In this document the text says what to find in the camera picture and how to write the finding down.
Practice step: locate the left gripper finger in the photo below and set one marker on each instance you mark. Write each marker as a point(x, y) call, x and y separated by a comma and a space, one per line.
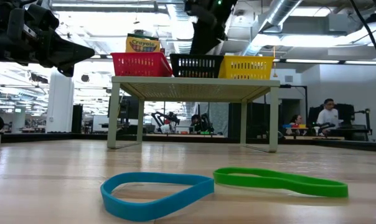
point(63, 49)

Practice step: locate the blue rubber band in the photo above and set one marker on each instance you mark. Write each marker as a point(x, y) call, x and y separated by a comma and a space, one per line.
point(150, 211)

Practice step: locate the yellow Crayola crayon box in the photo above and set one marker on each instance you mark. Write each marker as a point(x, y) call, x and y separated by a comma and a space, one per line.
point(142, 45)

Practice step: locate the green rubber band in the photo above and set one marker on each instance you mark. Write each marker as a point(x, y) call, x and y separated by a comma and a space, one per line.
point(300, 187)

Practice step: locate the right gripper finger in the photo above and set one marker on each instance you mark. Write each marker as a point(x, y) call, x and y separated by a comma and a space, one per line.
point(200, 39)
point(219, 31)

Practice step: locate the black aluminium table frame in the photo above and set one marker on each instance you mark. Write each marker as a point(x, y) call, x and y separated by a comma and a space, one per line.
point(206, 137)

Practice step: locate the silver ventilation duct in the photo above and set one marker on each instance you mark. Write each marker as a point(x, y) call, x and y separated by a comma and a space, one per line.
point(281, 12)

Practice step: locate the person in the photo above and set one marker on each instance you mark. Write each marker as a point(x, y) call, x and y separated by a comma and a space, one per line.
point(296, 119)
point(328, 116)
point(195, 123)

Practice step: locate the clear acrylic stand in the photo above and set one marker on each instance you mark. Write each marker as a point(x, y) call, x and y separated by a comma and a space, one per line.
point(194, 81)

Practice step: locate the white pillar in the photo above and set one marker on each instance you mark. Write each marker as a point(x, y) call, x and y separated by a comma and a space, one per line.
point(59, 99)

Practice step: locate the red plastic basket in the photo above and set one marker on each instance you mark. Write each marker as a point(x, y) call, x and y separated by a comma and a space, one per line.
point(141, 55)

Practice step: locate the ribbed ventilation duct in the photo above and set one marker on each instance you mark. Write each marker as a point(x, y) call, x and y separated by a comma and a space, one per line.
point(181, 34)

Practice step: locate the yellow plastic basket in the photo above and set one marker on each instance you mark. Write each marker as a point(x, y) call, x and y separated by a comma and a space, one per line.
point(244, 58)

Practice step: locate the black background robot arm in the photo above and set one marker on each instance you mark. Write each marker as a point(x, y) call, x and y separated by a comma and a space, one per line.
point(166, 119)
point(208, 123)

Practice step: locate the black plastic basket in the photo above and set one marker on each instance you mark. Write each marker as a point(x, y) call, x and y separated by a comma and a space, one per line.
point(178, 57)

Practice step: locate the narrow black cabinet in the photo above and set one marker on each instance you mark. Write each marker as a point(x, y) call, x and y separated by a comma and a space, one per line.
point(77, 118)

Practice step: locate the small black round fixture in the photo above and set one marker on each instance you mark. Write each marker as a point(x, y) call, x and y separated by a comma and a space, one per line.
point(85, 78)

